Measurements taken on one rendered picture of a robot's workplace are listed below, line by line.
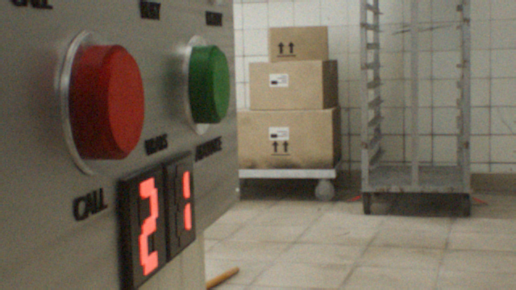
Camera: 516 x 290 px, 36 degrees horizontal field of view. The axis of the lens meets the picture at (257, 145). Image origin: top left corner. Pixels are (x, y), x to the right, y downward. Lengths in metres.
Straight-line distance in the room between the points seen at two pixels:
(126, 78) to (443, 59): 4.19
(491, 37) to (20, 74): 4.23
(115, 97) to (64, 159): 0.02
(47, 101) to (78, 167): 0.02
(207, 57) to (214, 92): 0.01
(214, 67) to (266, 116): 3.78
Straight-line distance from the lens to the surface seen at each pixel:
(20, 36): 0.18
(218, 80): 0.30
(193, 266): 0.41
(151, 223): 0.25
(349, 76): 4.45
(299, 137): 4.05
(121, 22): 0.24
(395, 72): 4.41
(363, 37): 3.65
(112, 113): 0.20
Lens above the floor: 0.77
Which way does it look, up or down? 7 degrees down
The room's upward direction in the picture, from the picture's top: 2 degrees counter-clockwise
